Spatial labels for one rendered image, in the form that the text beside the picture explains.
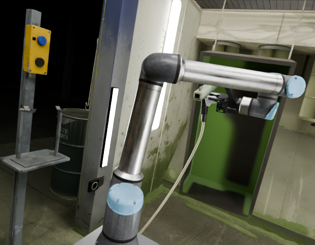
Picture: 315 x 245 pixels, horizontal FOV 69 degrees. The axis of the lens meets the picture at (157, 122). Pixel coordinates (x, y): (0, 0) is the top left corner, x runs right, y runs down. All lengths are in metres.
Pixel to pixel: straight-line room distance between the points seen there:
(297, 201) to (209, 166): 1.08
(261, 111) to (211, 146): 1.07
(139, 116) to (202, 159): 1.36
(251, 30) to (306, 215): 2.01
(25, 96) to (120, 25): 0.78
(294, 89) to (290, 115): 2.12
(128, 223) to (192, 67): 0.66
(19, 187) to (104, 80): 0.91
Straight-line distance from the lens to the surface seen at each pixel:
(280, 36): 2.86
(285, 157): 3.08
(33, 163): 1.50
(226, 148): 2.19
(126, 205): 0.95
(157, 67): 0.90
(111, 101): 1.75
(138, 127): 1.04
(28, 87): 1.58
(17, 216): 1.87
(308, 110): 2.84
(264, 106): 1.21
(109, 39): 1.80
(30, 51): 1.50
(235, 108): 1.27
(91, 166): 1.94
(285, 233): 2.92
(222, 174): 2.32
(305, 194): 2.99
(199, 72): 0.92
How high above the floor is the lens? 1.38
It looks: 10 degrees down
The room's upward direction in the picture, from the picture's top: 11 degrees clockwise
